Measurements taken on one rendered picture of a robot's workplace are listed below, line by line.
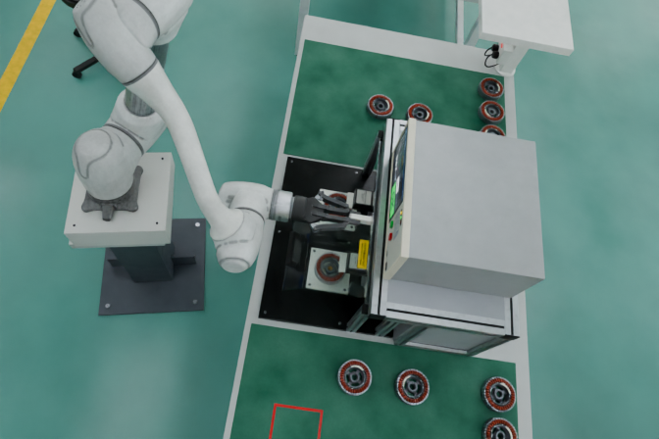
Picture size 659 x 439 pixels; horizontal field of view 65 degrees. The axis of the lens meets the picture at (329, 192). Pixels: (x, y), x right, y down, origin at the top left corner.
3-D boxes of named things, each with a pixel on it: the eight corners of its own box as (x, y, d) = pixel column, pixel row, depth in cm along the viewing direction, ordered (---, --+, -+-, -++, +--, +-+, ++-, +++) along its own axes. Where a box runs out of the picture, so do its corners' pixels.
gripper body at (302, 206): (292, 200, 154) (324, 205, 155) (288, 225, 150) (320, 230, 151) (294, 188, 147) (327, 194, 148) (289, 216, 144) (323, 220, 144)
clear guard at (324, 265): (281, 290, 156) (282, 285, 151) (293, 219, 167) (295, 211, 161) (386, 307, 158) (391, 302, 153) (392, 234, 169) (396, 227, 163)
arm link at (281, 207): (269, 224, 150) (288, 227, 151) (270, 212, 142) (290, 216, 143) (274, 197, 155) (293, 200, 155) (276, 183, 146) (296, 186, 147)
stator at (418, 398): (432, 384, 175) (435, 383, 171) (415, 413, 170) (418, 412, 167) (406, 363, 177) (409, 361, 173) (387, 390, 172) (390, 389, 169)
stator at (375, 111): (371, 121, 218) (372, 117, 215) (363, 100, 223) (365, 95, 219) (395, 118, 221) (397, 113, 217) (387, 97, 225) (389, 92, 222)
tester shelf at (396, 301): (367, 317, 149) (370, 315, 145) (383, 124, 180) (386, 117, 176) (513, 340, 152) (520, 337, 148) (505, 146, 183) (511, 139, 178)
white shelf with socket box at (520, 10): (441, 105, 227) (481, 31, 187) (442, 42, 244) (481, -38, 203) (517, 119, 230) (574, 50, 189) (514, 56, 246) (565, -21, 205)
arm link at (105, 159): (74, 188, 171) (50, 150, 152) (108, 149, 180) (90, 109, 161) (115, 209, 169) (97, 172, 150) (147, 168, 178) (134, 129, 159)
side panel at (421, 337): (394, 344, 179) (421, 326, 150) (394, 336, 180) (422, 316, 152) (472, 356, 181) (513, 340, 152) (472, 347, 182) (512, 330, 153)
